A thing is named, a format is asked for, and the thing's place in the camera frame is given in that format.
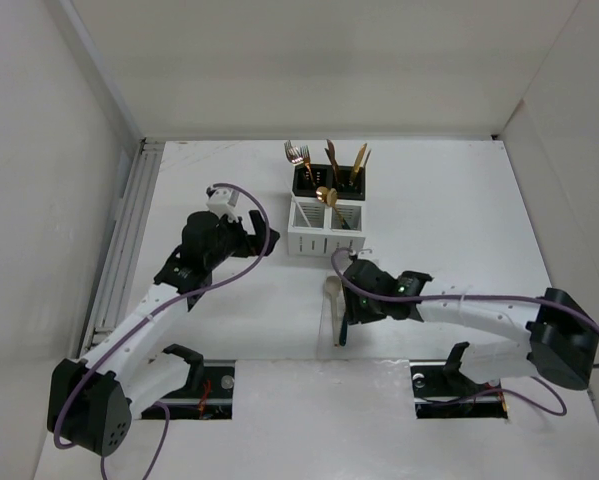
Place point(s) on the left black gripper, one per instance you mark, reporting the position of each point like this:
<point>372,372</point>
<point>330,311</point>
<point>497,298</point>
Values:
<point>249,245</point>

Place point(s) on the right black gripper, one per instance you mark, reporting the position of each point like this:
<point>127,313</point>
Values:
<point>353,311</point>

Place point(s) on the gold spoon green handle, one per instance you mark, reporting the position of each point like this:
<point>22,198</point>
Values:
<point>343,327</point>
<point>331,197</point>
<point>322,193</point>

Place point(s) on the beige plastic spoon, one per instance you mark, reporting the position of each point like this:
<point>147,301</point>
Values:
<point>332,289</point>

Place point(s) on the silver fork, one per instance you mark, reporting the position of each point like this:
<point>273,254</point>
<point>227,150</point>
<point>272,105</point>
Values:
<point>292,153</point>

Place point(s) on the rose gold fork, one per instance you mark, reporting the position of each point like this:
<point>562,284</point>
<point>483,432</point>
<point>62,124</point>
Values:
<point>299,156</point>

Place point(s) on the gold knife green handle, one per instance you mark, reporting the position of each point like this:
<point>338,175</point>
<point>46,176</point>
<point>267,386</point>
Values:
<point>357,164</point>
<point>331,154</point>
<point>364,164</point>

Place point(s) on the rose gold knife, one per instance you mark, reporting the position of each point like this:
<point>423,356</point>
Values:
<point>340,177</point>

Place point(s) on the gold fork green handle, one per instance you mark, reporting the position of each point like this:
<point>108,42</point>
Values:
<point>306,159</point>

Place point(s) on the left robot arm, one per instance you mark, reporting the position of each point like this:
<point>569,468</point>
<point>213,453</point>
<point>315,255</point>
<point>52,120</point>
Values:
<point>94,399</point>

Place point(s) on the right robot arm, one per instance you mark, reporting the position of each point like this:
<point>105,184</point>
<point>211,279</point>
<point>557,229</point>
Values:
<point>549,336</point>

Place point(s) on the white utensil container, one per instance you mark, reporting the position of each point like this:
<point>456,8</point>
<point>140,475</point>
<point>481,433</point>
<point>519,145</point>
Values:
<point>326,235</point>

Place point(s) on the black utensil container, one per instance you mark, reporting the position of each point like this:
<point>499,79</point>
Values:
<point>305,183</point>

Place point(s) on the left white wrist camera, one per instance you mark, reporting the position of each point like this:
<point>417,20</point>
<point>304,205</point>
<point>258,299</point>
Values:
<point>222,201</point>

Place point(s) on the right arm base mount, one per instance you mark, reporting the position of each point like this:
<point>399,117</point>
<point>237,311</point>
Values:
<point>441,391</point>

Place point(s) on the aluminium rail frame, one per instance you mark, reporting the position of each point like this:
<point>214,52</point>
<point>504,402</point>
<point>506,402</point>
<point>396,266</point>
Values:
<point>113,288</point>

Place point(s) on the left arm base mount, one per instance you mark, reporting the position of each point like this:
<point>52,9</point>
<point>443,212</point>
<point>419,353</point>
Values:
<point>183,385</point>

